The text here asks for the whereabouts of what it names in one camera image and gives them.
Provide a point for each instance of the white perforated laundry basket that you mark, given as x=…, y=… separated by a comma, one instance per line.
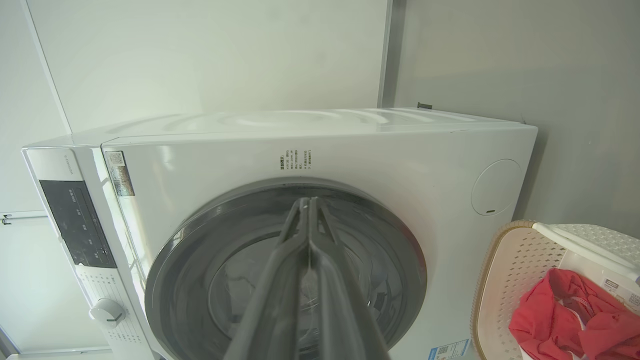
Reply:
x=510, y=270

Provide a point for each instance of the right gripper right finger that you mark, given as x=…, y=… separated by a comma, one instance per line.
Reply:
x=345, y=310

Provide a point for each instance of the round washer filter cover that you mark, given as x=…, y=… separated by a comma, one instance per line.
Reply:
x=496, y=187

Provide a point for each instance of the red garment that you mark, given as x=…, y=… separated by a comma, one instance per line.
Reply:
x=545, y=315

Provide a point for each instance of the grey partition post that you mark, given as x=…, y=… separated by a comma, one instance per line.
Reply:
x=391, y=50

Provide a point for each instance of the round black washer door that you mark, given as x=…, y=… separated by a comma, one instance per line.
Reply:
x=200, y=280

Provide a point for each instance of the warning label sticker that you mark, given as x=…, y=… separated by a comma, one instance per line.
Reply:
x=622, y=294

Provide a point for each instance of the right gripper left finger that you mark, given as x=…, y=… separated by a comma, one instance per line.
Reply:
x=270, y=300

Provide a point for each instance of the thin metal rail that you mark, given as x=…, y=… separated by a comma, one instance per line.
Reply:
x=22, y=216

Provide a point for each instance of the white washer dial knob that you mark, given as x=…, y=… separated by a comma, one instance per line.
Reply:
x=107, y=313

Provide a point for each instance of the silver washer sticker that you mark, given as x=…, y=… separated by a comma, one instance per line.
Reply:
x=120, y=174

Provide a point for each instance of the blue energy label sticker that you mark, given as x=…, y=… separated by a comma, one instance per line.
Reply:
x=450, y=349

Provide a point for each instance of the white front-load washing machine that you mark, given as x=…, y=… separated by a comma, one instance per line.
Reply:
x=400, y=165

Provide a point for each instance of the black washer control display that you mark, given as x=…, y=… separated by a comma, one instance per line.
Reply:
x=75, y=220

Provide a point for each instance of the small black bracket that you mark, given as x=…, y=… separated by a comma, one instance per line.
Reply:
x=424, y=105

